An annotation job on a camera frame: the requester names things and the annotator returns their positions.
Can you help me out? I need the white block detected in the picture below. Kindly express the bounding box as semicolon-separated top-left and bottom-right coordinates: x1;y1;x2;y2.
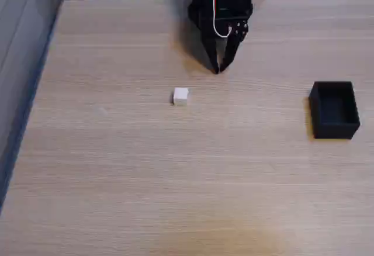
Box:
171;87;191;106

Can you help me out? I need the black open box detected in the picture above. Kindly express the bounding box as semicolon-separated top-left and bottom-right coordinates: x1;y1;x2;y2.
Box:
308;81;361;140

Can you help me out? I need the white and red gripper cable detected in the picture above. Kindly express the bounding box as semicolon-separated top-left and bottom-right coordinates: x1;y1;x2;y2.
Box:
213;0;236;39

